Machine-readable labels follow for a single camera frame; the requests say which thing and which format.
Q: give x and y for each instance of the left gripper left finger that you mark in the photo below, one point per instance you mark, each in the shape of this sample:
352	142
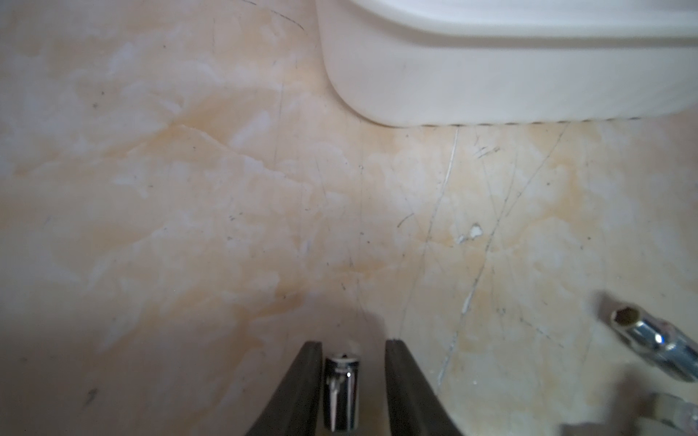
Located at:
293	408

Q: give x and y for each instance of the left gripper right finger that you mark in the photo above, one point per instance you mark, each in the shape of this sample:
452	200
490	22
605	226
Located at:
413	407

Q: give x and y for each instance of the chrome socket with hex opening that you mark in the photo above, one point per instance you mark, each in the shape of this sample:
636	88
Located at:
657	341

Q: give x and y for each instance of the white plastic storage box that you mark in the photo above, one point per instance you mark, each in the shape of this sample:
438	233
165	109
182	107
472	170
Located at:
406	63

